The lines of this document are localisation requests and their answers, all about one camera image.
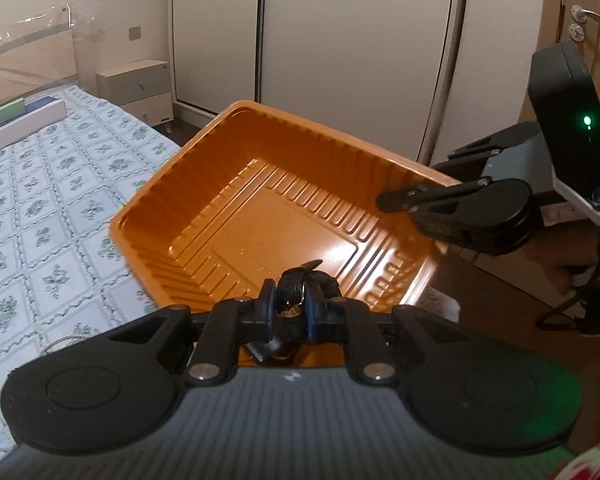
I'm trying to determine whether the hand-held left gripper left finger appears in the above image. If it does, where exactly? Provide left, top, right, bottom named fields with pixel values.
left=102, top=279, right=281, bottom=387

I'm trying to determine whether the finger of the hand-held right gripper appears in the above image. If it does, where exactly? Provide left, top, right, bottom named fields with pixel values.
left=430, top=122, right=544, bottom=182
left=376, top=177, right=499, bottom=216

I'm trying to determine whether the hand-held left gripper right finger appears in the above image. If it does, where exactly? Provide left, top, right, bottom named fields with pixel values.
left=301, top=279, right=473, bottom=386

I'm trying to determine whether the orange plastic tray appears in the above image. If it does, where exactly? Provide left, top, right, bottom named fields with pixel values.
left=109, top=101, right=463, bottom=367

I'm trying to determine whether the person's right hand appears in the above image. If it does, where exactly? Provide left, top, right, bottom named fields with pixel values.
left=522, top=217, right=600, bottom=306

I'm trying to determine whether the beige sliding-door wardrobe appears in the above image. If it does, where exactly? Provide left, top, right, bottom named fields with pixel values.
left=169, top=0, right=487, bottom=162

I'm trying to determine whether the beige nightstand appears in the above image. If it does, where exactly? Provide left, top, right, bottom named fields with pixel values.
left=96, top=60, right=174, bottom=129

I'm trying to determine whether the long white box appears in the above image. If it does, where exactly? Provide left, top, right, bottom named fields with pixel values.
left=0, top=99, right=67, bottom=159

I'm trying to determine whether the red patterned cloth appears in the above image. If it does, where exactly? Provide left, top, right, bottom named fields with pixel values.
left=555, top=439, right=600, bottom=480

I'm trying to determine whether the flat green box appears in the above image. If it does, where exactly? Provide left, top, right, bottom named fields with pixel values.
left=0, top=99, right=27, bottom=122

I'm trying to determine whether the plastic-wrapped wooden headboard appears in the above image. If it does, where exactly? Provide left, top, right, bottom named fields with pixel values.
left=0, top=4, right=79, bottom=111

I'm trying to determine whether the silver door handle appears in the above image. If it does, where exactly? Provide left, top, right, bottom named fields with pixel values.
left=571, top=5, right=600, bottom=32

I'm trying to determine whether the black cable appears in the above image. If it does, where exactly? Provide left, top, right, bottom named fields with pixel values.
left=534, top=230, right=600, bottom=337

